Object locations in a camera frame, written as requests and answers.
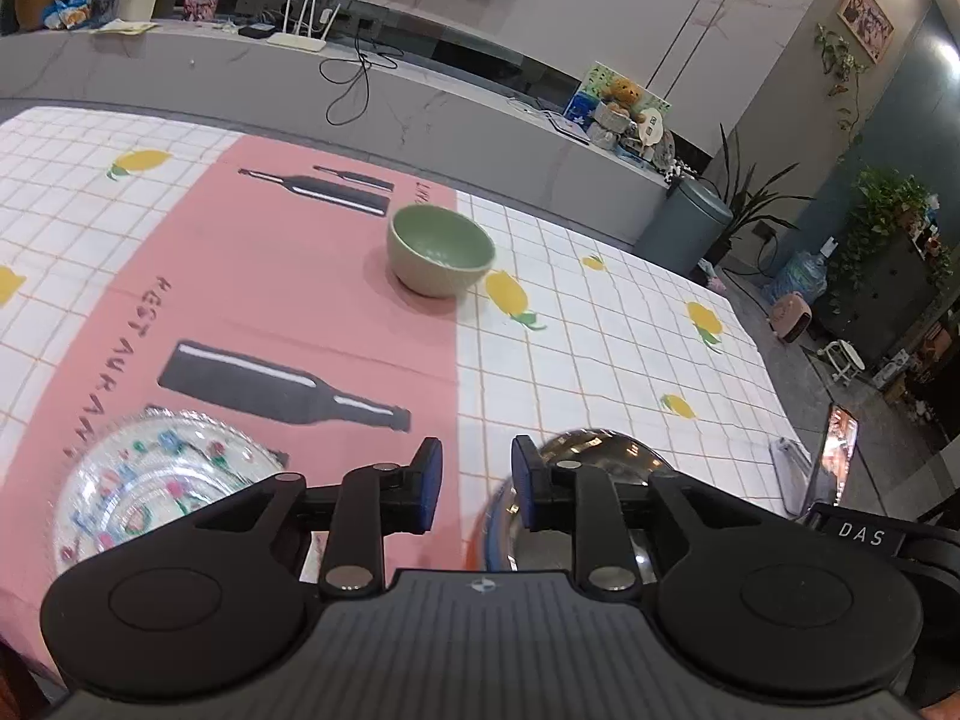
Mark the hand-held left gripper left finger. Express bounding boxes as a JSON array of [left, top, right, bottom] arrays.
[[191, 435, 445, 599]]

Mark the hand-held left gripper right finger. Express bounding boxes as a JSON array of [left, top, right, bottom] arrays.
[[511, 433, 751, 592]]

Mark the stainless steel bowl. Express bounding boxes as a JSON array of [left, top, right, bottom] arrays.
[[461, 427, 680, 586]]

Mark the clear glass flower-print bowl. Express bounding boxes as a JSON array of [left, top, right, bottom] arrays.
[[54, 406, 290, 578]]

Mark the white checked lemon tablecloth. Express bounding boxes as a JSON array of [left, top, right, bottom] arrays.
[[0, 106, 803, 601]]

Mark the white stool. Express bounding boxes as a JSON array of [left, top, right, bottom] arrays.
[[817, 340, 867, 389]]

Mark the green ceramic bowl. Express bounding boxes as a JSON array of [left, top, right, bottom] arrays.
[[386, 206, 496, 299]]

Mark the dark cabinet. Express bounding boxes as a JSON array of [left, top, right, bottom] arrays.
[[814, 232, 953, 361]]

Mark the pink bottle-print table mat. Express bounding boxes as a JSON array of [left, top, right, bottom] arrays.
[[0, 131, 460, 616]]

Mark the blue water jug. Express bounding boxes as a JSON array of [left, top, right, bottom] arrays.
[[769, 247, 830, 310]]

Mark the grey trash bin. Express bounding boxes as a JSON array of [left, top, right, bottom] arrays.
[[634, 176, 734, 278]]

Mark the bushy green plant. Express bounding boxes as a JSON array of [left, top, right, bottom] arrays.
[[829, 169, 953, 316]]

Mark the white laptop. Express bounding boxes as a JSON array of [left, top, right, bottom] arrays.
[[540, 109, 593, 145]]

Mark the tall-leaf potted plant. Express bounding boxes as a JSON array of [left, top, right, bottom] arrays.
[[709, 124, 815, 265]]

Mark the teddy bear toy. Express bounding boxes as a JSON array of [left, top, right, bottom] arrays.
[[564, 60, 672, 132]]

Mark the white wifi router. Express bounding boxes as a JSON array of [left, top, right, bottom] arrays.
[[266, 0, 342, 53]]

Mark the white marble television console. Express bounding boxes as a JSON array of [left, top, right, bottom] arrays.
[[0, 15, 676, 248]]

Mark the hanging ivy plant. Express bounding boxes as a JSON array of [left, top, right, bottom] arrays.
[[816, 22, 871, 132]]

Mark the blue snack bag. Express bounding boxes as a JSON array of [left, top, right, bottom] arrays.
[[41, 0, 95, 32]]

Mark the black cable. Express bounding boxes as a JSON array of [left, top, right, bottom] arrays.
[[319, 30, 406, 128]]

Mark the wooden picture frame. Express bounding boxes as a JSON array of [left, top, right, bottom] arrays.
[[836, 0, 895, 65]]

